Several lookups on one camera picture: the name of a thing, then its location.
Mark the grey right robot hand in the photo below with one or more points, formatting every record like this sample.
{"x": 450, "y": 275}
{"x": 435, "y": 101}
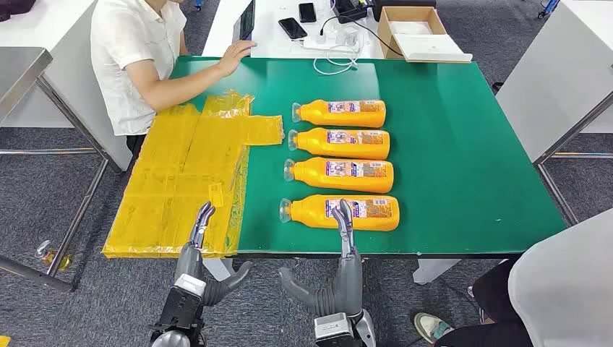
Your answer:
{"x": 349, "y": 282}

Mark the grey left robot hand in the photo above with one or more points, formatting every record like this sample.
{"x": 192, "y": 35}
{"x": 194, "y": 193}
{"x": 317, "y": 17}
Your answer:
{"x": 189, "y": 263}

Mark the person's right hand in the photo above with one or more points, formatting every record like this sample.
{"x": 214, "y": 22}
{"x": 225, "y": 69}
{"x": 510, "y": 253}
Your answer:
{"x": 234, "y": 57}

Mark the orange detergent bottle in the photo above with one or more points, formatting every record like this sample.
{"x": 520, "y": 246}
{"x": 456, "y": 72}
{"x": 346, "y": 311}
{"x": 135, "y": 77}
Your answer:
{"x": 311, "y": 213}
{"x": 345, "y": 182}
{"x": 345, "y": 118}
{"x": 345, "y": 149}

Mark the person's right forearm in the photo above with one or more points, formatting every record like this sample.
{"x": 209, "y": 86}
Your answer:
{"x": 187, "y": 88}

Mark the white table leg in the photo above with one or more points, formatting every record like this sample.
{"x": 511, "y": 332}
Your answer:
{"x": 433, "y": 270}
{"x": 220, "y": 269}

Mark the dark tablet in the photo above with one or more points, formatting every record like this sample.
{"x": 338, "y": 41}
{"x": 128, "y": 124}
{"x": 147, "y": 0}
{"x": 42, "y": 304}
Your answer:
{"x": 247, "y": 21}

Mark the white desk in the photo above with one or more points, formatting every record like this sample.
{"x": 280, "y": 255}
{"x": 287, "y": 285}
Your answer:
{"x": 278, "y": 48}

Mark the blue caster leg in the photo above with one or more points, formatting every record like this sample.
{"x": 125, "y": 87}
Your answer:
{"x": 198, "y": 4}

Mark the black smartphone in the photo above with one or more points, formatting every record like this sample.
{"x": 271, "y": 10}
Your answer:
{"x": 292, "y": 28}
{"x": 307, "y": 12}

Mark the white power strip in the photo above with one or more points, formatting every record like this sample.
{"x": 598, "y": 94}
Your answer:
{"x": 325, "y": 44}

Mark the worn sneaker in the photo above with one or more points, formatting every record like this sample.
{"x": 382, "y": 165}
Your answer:
{"x": 431, "y": 328}

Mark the yellow taped cardboard sheet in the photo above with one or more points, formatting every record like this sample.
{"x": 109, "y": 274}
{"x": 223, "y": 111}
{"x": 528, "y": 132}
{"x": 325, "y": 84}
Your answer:
{"x": 182, "y": 167}

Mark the person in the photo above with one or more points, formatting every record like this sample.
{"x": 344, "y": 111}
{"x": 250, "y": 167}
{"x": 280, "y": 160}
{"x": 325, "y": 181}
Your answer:
{"x": 124, "y": 48}
{"x": 565, "y": 287}

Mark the black charger device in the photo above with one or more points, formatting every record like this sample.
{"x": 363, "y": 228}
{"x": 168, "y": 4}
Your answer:
{"x": 349, "y": 9}

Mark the yellow floor hook item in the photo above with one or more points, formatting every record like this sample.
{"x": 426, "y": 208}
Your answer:
{"x": 52, "y": 258}

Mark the open cardboard box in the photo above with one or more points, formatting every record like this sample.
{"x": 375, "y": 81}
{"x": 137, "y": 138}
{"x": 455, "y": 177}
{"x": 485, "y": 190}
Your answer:
{"x": 385, "y": 28}

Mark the green table mat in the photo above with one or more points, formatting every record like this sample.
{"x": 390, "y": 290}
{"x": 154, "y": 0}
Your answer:
{"x": 455, "y": 143}

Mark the white padded packet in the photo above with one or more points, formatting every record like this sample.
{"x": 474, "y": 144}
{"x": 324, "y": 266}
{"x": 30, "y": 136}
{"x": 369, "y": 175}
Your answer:
{"x": 412, "y": 28}

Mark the white box lid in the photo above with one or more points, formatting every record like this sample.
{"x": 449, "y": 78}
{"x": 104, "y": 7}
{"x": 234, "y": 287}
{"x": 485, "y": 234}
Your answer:
{"x": 431, "y": 48}

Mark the yellow floor scrap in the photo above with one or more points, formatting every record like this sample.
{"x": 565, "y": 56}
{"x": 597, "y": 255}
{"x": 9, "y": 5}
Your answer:
{"x": 4, "y": 342}

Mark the black bag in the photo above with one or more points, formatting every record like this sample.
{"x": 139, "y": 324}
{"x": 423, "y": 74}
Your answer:
{"x": 16, "y": 7}

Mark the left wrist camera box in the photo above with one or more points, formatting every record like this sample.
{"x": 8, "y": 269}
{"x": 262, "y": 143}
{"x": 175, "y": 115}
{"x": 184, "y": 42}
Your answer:
{"x": 179, "y": 306}

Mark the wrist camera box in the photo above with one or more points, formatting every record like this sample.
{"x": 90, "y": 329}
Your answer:
{"x": 179, "y": 306}
{"x": 333, "y": 330}

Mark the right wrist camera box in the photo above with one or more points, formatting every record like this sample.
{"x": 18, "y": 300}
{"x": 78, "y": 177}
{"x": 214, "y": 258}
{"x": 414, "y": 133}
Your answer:
{"x": 333, "y": 330}

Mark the blue metal frame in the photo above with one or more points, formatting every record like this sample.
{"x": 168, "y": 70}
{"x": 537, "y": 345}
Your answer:
{"x": 548, "y": 7}

